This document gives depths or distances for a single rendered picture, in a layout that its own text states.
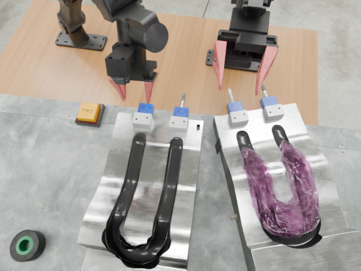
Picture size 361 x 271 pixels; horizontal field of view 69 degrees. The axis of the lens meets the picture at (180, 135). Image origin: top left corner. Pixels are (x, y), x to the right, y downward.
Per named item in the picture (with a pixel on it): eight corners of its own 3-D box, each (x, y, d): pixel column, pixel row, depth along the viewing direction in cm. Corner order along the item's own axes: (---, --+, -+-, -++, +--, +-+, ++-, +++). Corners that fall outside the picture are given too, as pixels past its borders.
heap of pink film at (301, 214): (234, 149, 76) (238, 138, 69) (293, 138, 76) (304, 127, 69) (259, 244, 66) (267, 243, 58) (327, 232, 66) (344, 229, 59)
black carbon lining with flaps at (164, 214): (134, 135, 78) (127, 120, 69) (187, 140, 77) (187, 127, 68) (106, 262, 65) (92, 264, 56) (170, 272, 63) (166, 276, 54)
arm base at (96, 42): (95, 36, 93) (101, 21, 96) (44, 29, 96) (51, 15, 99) (102, 51, 101) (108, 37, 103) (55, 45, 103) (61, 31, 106)
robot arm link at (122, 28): (152, 47, 58) (151, 13, 54) (129, 52, 55) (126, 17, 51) (135, 39, 62) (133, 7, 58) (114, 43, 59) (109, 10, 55)
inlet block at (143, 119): (144, 94, 84) (141, 84, 79) (159, 95, 84) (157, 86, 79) (135, 130, 79) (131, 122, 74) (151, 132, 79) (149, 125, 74)
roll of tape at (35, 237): (22, 267, 71) (14, 268, 68) (13, 241, 74) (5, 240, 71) (50, 250, 73) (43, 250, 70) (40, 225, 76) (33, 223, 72)
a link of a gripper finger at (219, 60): (252, 81, 41) (258, 35, 45) (208, 75, 42) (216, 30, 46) (245, 102, 48) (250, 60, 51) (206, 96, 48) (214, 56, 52)
